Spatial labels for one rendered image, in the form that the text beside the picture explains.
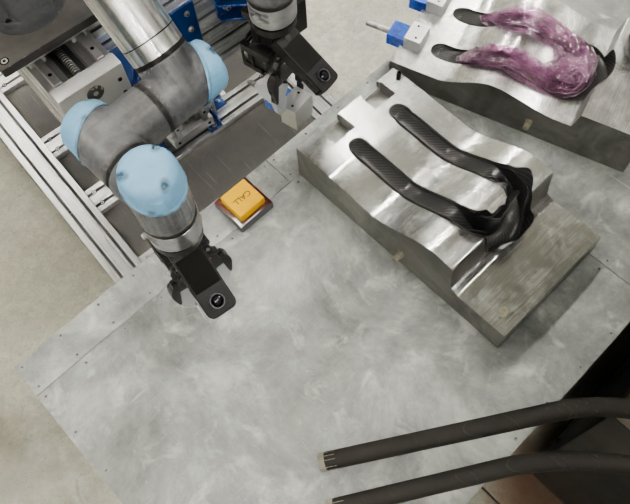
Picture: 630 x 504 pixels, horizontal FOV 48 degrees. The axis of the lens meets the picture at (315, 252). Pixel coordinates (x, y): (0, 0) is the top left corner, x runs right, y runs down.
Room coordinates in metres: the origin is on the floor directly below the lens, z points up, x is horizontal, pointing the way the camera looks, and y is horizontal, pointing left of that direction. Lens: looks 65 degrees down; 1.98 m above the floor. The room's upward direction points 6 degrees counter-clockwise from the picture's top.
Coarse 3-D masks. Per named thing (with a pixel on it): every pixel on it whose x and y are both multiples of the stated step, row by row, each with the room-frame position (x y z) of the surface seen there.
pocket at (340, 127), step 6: (336, 120) 0.79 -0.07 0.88; (342, 120) 0.79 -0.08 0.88; (330, 126) 0.78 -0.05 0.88; (336, 126) 0.79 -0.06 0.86; (342, 126) 0.79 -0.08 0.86; (348, 126) 0.78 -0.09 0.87; (354, 126) 0.77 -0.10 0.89; (324, 132) 0.77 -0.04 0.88; (330, 132) 0.78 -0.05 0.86; (336, 132) 0.77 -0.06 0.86; (342, 132) 0.77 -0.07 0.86; (348, 132) 0.77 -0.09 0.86; (330, 138) 0.76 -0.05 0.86; (336, 138) 0.76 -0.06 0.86
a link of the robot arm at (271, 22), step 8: (248, 8) 0.79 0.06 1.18; (288, 8) 0.78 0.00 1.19; (296, 8) 0.80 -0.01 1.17; (256, 16) 0.77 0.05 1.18; (264, 16) 0.77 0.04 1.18; (272, 16) 0.77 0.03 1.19; (280, 16) 0.77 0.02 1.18; (288, 16) 0.78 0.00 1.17; (256, 24) 0.78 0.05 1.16; (264, 24) 0.77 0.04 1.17; (272, 24) 0.77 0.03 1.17; (280, 24) 0.77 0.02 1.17; (288, 24) 0.78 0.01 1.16
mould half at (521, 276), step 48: (336, 144) 0.73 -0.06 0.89; (384, 144) 0.72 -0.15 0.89; (480, 144) 0.69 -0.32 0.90; (336, 192) 0.65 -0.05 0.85; (384, 192) 0.62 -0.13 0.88; (480, 192) 0.58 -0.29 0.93; (384, 240) 0.55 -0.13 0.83; (432, 240) 0.50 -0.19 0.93; (480, 240) 0.49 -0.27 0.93; (528, 240) 0.51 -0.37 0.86; (576, 240) 0.50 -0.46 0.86; (432, 288) 0.46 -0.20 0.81; (480, 288) 0.43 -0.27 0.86; (528, 288) 0.42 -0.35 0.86
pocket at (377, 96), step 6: (378, 84) 0.86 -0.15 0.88; (372, 90) 0.86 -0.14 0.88; (378, 90) 0.86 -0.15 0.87; (384, 90) 0.85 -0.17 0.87; (390, 90) 0.84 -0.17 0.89; (366, 96) 0.84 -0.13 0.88; (372, 96) 0.85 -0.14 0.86; (378, 96) 0.85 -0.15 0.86; (384, 96) 0.85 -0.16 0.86; (390, 96) 0.84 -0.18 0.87; (372, 102) 0.84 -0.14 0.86; (378, 102) 0.83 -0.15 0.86
